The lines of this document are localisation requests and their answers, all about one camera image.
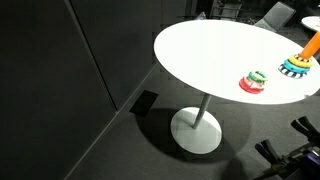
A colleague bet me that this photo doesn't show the green ring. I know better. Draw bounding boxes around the green ring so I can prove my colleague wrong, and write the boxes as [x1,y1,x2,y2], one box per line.
[248,70,269,84]

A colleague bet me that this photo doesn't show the black floor plate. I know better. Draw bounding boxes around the black floor plate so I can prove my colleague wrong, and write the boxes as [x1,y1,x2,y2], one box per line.
[130,90,158,117]

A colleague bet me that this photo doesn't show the grey chair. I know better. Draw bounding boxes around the grey chair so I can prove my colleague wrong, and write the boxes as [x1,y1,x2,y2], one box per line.
[255,1,296,32]

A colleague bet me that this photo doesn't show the round white pedestal table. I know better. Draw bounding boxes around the round white pedestal table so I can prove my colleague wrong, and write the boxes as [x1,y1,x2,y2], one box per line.
[154,20,320,154]

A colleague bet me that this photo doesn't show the red ring with clear dome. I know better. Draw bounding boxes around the red ring with clear dome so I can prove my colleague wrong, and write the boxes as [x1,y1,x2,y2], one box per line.
[238,76,266,95]

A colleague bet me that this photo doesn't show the metal frame chair background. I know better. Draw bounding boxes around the metal frame chair background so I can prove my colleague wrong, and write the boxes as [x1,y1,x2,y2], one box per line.
[210,0,244,21]

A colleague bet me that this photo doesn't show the black clamp handles lower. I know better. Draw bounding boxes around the black clamp handles lower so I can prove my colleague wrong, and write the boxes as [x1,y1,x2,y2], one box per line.
[255,139,286,165]

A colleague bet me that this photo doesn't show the black clamp handles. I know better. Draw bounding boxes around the black clamp handles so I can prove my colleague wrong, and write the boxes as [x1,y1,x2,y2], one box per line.
[291,116,320,148]
[255,139,286,165]

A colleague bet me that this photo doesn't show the black and white striped ring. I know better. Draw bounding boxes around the black and white striped ring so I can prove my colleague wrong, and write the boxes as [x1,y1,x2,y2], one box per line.
[278,63,308,80]

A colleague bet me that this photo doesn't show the blue ring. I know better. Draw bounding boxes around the blue ring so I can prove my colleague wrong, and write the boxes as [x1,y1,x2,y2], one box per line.
[283,59,312,75]

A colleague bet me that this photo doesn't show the yellow bumpy ring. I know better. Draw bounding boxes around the yellow bumpy ring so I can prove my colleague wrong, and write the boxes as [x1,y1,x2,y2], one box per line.
[288,54,315,69]

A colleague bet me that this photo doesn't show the black clamp handles right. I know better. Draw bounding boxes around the black clamp handles right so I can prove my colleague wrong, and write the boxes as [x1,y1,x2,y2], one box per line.
[291,116,320,148]

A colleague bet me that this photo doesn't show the orange stacking stand post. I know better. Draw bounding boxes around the orange stacking stand post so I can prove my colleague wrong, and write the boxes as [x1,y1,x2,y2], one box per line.
[299,31,320,59]

